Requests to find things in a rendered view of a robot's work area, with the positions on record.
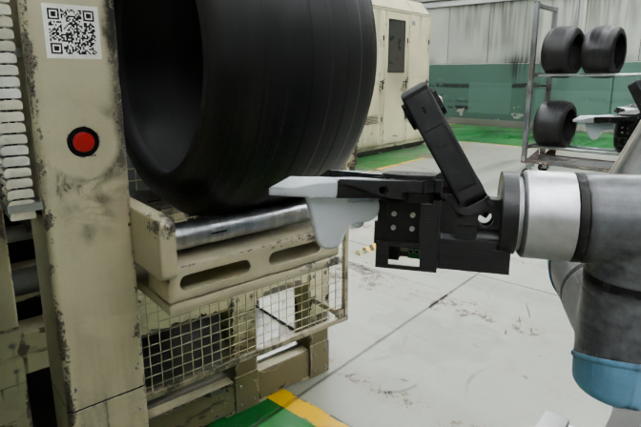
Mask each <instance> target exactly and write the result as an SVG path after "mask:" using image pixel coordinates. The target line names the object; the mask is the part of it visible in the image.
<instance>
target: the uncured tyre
mask: <svg viewBox="0 0 641 427"><path fill-rule="evenodd" d="M114 20H115V31H116V43H117V54H118V76H119V84H120V89H121V100H122V111H123V123H124V134H125V146H126V151H127V154H128V156H129V157H130V159H131V161H132V163H133V165H134V168H135V170H136V171H137V173H138V175H139V176H140V178H141V179H142V180H143V182H144V183H145V184H146V185H147V187H148V188H149V189H150V190H151V191H152V192H154V193H155V194H156V195H158V196H159V197H161V198H162V199H163V200H165V201H166V202H167V203H169V204H170V205H172V206H173V207H174V208H176V209H177V210H179V211H181V212H183V213H185V214H189V215H198V216H212V215H217V214H227V213H231V212H236V211H241V210H246V209H252V208H256V207H261V206H266V205H271V204H277V203H281V202H286V201H291V200H296V199H302V198H304V197H296V196H280V195H269V188H270V187H272V186H274V185H276V184H278V183H280V181H282V180H284V179H286V178H288V177H289V176H320V175H322V174H323V173H325V172H326V171H328V170H338V171H340V170H341V169H342V168H343V166H344V165H345V164H346V162H347V161H348V159H349V157H350V156H351V154H352V152H353V151H354V150H355V148H356V146H357V144H358V141H359V139H360V137H361V134H362V130H363V127H364V124H365V121H366V118H367V115H368V112H369V108H370V104H371V100H372V96H373V91H374V86H375V80H376V71H377V33H376V24H375V17H374V11H373V6H372V1H371V0H114Z"/></svg>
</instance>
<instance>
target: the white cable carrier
mask: <svg viewBox="0 0 641 427"><path fill-rule="evenodd" d="M9 1H10V0H0V153H1V154H0V164H2V165H0V173H1V174H2V176H1V177H0V181H1V184H3V185H4V186H3V187H2V194H3V195H4V196H5V197H4V198H3V201H4V202H5V203H6V204H7V206H13V205H20V204H28V203H34V202H40V201H39V198H38V197H34V194H33V190H32V189H31V188H30V187H32V180H31V179H30V178H29V177H28V176H31V169H30V168H28V167H27V166H26V165H30V160H29V158H28V157H26V156H25V155H23V154H28V153H29V149H28V147H27V146H25V145H22V144H24V143H27V142H28V140H27V137H26V136H25V135H24V134H23V133H21V132H25V131H26V128H25V125H24V124H23V123H18V122H17V121H24V114H23V113H21V112H17V111H15V110H22V109H23V104H22V102H21V101H20V100H14V99H12V98H21V91H19V90H18V89H12V88H10V87H19V86H20V82H19V79H18V78H17V77H15V76H8V75H17V74H18V68H17V67H16V66H14V65H7V64H13V63H16V62H17V58H20V57H22V53H21V48H16V47H15V45H14V43H13V42H11V41H8V40H11V39H13V38H14V35H13V31H12V30H10V29H7V28H9V27H12V20H11V19H10V18H9V17H8V16H5V15H10V14H11V11H10V6H8V5H5V4H4V3H9ZM9 51H10V53H6V52H9ZM2 75H3V76H2ZM3 87H4V88H3ZM5 214H6V215H7V217H8V218H9V219H10V221H18V220H24V219H31V218H36V212H35V211H31V212H25V213H13V214H7V213H6V212H5Z"/></svg>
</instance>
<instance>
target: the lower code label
mask: <svg viewBox="0 0 641 427"><path fill-rule="evenodd" d="M41 9H42V17H43V26H44V34H45V43H46V51H47V58H67V59H102V54H101V44H100V33H99V23H98V12H97V7H88V6H77V5H64V4H53V3H41Z"/></svg>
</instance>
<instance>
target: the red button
mask: <svg viewBox="0 0 641 427"><path fill-rule="evenodd" d="M72 143H73V146H74V147H75V148H76V149H77V150H78V151H80V152H83V153H85V152H88V151H90V150H91V149H92V148H93V146H94V139H93V136H92V135H91V134H89V133H87V132H80V133H78V134H76V135H75V136H74V138H73V140H72Z"/></svg>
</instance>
